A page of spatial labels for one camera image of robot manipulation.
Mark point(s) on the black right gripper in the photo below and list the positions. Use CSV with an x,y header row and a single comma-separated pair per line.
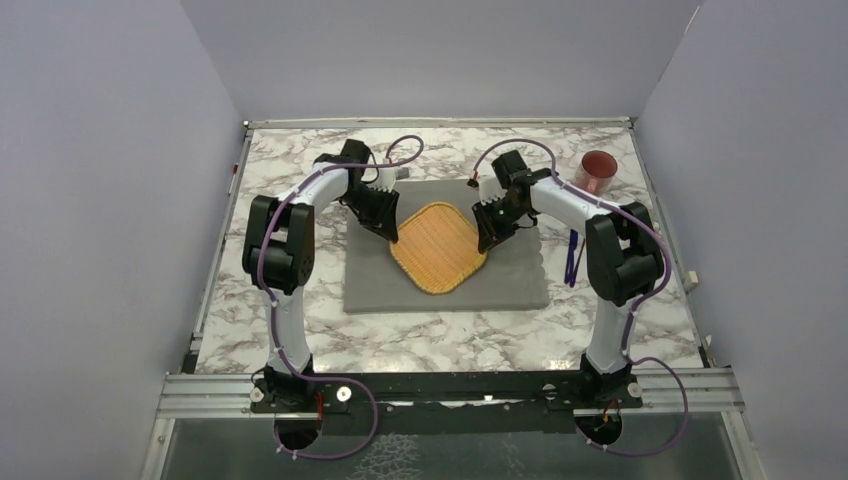
x,y
489,235

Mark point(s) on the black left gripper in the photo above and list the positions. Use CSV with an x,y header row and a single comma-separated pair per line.
x,y
384,220

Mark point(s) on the woven yellow wicker tray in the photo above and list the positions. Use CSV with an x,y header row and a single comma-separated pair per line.
x,y
438,248

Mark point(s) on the grey scalloped cloth placemat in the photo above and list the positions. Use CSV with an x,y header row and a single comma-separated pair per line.
x,y
512,278

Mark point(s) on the pink patterned cup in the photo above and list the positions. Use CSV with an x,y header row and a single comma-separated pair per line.
x,y
595,172

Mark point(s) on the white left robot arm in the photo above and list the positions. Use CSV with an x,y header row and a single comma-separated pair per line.
x,y
279,246

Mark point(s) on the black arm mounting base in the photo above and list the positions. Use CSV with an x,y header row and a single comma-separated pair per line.
x,y
545,401

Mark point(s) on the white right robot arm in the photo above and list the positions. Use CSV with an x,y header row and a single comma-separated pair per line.
x,y
623,256

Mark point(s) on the purple iridescent knife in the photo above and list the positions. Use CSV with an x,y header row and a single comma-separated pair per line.
x,y
571,264

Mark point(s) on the purple iridescent spoon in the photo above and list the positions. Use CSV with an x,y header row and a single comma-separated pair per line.
x,y
579,254

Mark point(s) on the aluminium table frame rail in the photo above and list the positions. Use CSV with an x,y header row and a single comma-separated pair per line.
x,y
193,396

